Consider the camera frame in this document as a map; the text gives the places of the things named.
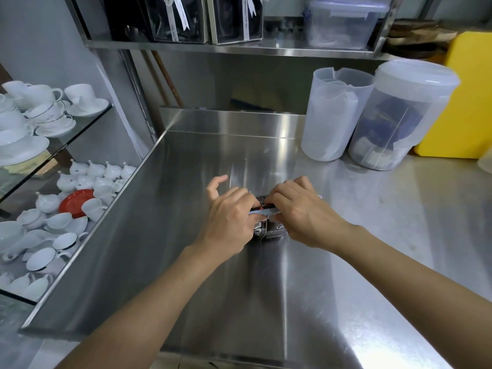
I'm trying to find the brown wooden stick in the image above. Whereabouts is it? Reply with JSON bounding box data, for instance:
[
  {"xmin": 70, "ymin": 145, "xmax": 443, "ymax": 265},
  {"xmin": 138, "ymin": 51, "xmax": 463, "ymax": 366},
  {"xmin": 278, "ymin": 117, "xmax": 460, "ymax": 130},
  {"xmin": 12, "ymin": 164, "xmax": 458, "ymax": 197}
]
[
  {"xmin": 140, "ymin": 50, "xmax": 170, "ymax": 108},
  {"xmin": 151, "ymin": 50, "xmax": 184, "ymax": 108}
]

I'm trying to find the pile of white cups saucers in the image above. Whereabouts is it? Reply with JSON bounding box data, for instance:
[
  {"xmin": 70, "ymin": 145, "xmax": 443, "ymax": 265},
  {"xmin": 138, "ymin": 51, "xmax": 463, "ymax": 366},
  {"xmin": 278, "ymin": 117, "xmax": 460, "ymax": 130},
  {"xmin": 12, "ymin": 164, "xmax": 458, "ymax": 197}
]
[{"xmin": 0, "ymin": 80, "xmax": 110, "ymax": 167}]

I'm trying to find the heap of rimmed white cups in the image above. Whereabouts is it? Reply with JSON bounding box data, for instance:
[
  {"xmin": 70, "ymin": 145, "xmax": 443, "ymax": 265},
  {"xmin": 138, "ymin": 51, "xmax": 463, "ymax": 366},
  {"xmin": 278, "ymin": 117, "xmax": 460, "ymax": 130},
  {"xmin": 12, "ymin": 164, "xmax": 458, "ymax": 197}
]
[{"xmin": 0, "ymin": 198, "xmax": 108, "ymax": 302}]

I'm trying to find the person's left hand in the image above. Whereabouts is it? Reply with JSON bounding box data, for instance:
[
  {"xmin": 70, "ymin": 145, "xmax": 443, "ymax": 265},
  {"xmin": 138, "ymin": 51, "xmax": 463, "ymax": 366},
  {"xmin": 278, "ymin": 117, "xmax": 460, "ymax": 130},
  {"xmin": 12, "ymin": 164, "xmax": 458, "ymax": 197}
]
[{"xmin": 195, "ymin": 175, "xmax": 267, "ymax": 258}]

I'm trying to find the stainless steel wall shelf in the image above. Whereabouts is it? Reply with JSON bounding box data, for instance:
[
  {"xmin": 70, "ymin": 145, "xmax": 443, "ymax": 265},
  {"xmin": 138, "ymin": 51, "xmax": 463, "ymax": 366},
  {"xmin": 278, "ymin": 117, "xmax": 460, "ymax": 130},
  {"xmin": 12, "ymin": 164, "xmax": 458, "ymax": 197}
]
[{"xmin": 63, "ymin": 0, "xmax": 404, "ymax": 61}]

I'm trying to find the black window gift box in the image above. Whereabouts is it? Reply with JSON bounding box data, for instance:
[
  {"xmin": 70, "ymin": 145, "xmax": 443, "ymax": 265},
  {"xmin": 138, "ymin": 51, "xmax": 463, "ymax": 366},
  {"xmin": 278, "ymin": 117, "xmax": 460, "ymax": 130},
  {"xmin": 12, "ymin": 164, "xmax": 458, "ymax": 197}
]
[
  {"xmin": 207, "ymin": 0, "xmax": 264, "ymax": 46},
  {"xmin": 144, "ymin": 0, "xmax": 210, "ymax": 44}
]

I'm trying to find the translucent plastic pitcher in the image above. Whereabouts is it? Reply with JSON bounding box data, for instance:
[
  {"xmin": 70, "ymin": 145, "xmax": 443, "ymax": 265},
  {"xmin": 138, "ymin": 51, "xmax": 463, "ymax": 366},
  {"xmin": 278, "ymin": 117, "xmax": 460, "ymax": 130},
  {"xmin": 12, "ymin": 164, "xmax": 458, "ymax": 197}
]
[{"xmin": 301, "ymin": 67, "xmax": 376, "ymax": 162}]

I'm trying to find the person's left forearm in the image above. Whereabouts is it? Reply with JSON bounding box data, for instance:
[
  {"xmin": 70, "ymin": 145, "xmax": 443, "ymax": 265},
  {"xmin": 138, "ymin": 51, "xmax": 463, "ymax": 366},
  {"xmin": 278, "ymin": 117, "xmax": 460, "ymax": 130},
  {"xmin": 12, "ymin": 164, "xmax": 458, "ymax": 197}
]
[{"xmin": 56, "ymin": 242, "xmax": 233, "ymax": 369}]

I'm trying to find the black labelled can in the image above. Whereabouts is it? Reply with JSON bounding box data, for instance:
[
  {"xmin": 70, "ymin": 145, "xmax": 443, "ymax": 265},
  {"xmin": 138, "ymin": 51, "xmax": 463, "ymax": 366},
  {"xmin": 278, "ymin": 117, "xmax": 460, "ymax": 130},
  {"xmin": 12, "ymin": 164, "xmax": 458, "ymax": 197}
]
[{"xmin": 250, "ymin": 194, "xmax": 290, "ymax": 247}]

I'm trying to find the glass shelf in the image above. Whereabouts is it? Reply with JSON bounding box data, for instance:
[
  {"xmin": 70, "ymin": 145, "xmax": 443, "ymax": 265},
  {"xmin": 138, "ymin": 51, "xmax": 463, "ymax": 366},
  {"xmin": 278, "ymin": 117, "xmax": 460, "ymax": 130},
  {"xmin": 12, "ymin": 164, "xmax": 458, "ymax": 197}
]
[
  {"xmin": 0, "ymin": 286, "xmax": 38, "ymax": 307},
  {"xmin": 0, "ymin": 103, "xmax": 115, "ymax": 204}
]

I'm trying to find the person's right hand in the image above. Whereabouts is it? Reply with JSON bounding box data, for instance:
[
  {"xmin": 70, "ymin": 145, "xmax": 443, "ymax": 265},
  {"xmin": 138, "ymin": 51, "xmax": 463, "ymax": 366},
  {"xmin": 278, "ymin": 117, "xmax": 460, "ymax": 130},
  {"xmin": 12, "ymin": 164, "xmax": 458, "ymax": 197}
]
[{"xmin": 265, "ymin": 176, "xmax": 358, "ymax": 253}]

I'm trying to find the clear lidded plastic box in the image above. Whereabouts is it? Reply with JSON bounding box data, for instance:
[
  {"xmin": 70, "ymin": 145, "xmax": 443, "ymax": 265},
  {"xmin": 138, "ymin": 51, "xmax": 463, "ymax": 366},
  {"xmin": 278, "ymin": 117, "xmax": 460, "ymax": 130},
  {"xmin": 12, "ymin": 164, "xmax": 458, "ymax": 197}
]
[{"xmin": 304, "ymin": 0, "xmax": 390, "ymax": 50}]

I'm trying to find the person's right forearm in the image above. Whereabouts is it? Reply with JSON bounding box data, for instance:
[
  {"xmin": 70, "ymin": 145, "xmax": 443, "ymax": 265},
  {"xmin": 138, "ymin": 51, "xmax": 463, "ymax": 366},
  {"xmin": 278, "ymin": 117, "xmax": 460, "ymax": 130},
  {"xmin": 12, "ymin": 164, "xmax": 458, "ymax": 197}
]
[{"xmin": 336, "ymin": 224, "xmax": 492, "ymax": 356}]

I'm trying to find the group of white teapots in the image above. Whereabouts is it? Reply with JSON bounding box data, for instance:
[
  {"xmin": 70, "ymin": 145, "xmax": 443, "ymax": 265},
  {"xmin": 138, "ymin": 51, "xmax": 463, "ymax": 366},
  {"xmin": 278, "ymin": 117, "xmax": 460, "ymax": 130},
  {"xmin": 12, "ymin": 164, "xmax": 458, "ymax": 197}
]
[{"xmin": 35, "ymin": 159, "xmax": 137, "ymax": 215}]

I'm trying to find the red saucer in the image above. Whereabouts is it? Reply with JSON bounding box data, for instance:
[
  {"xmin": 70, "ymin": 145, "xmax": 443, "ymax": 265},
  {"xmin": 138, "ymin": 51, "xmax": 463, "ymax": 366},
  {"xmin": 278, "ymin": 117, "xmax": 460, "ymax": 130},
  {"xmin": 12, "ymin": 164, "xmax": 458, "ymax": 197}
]
[{"xmin": 59, "ymin": 189, "xmax": 96, "ymax": 219}]

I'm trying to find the translucent lidded plastic jar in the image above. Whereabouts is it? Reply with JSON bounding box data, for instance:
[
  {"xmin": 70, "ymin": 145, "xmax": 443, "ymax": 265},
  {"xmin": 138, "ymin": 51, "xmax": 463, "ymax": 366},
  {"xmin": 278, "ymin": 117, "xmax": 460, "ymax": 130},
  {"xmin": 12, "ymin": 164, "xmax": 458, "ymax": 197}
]
[{"xmin": 348, "ymin": 59, "xmax": 460, "ymax": 172}]

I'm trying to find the stack of wooden boards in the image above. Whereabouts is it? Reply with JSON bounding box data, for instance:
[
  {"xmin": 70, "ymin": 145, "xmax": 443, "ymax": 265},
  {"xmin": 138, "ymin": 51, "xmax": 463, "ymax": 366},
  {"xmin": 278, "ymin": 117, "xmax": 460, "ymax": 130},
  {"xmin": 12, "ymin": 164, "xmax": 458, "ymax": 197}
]
[{"xmin": 385, "ymin": 18, "xmax": 459, "ymax": 60}]

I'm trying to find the yellow plastic cutting board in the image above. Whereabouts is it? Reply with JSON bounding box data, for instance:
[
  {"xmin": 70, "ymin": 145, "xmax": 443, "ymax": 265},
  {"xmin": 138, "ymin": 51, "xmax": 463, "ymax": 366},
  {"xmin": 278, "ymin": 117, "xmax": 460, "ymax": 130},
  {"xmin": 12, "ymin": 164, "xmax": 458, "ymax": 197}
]
[{"xmin": 414, "ymin": 31, "xmax": 492, "ymax": 159}]

